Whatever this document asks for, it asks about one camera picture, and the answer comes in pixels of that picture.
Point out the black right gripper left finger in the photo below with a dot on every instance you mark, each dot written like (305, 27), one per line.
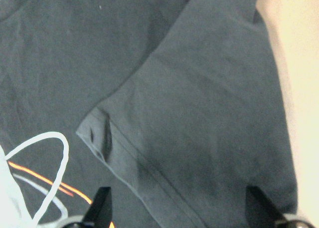
(99, 214)

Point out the black graphic t-shirt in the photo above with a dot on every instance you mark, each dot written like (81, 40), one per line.
(174, 104)

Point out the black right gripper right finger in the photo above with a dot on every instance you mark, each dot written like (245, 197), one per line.
(260, 212)

